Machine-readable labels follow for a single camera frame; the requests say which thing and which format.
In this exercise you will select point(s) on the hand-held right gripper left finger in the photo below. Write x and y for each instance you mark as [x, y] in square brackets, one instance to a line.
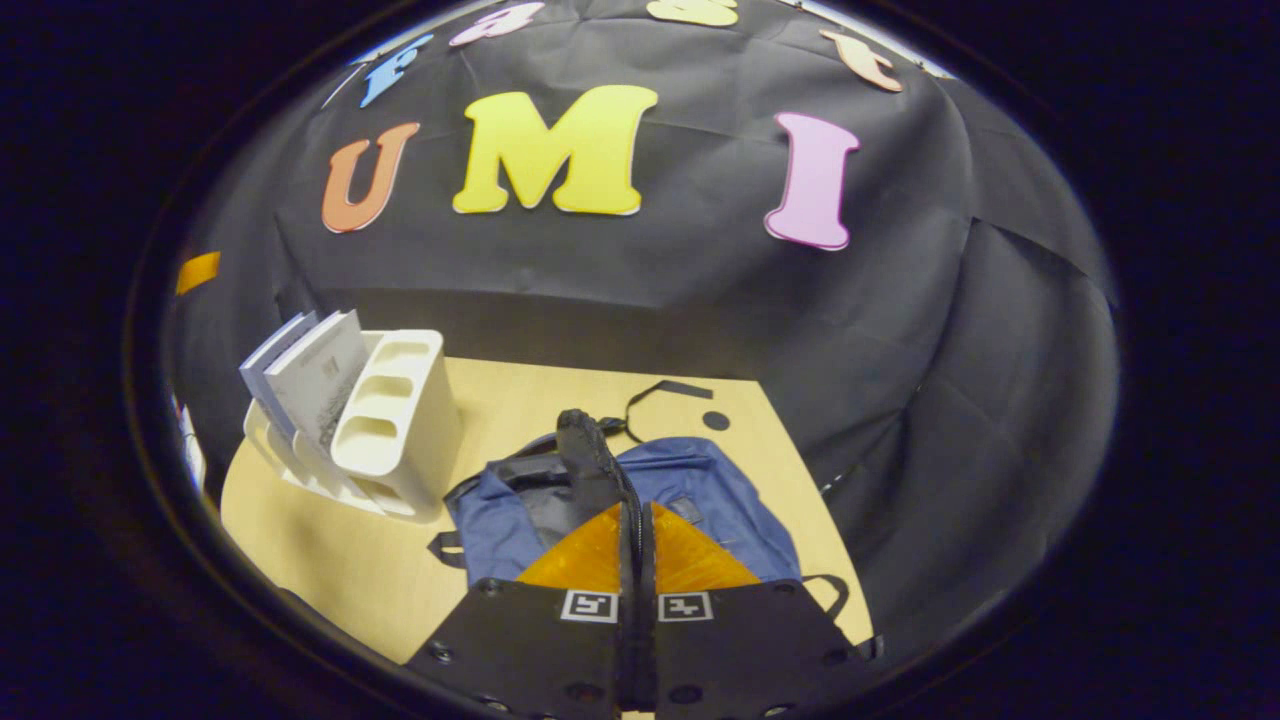
[530, 650]

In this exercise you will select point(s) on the black backdrop cloth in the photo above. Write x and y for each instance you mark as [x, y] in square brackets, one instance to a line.
[950, 350]

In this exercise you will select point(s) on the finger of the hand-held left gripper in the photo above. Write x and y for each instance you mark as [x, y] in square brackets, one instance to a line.
[198, 273]

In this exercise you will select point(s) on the blue schoolbag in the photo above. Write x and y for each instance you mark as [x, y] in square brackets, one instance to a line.
[720, 500]

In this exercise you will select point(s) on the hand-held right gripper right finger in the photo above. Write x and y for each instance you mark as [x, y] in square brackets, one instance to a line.
[750, 650]

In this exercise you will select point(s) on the black round table grommet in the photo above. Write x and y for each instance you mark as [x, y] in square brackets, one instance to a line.
[715, 420]

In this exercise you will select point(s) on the white bookshelf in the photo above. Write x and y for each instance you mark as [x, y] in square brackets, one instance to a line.
[400, 440]

